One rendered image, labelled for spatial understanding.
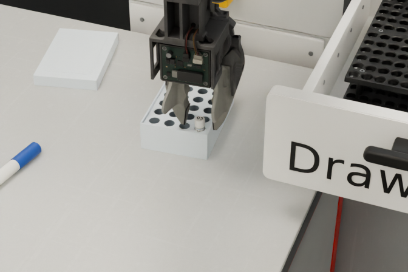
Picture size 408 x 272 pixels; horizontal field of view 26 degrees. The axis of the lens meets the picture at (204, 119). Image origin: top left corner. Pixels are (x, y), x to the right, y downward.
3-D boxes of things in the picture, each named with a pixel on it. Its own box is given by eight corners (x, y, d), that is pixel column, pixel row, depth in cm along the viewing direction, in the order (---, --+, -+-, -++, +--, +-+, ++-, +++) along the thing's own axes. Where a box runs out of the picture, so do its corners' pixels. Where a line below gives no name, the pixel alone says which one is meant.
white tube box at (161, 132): (207, 160, 105) (207, 135, 103) (141, 148, 107) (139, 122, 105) (234, 103, 115) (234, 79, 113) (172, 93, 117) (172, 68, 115)
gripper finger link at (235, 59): (205, 96, 101) (194, 30, 96) (209, 88, 102) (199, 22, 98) (244, 98, 100) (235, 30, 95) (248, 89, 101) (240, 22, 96)
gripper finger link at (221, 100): (202, 152, 100) (190, 83, 95) (216, 122, 105) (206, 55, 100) (228, 153, 99) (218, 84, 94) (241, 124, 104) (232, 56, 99)
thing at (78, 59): (97, 90, 117) (96, 80, 117) (34, 85, 119) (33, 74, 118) (119, 42, 128) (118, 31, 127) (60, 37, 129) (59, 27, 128)
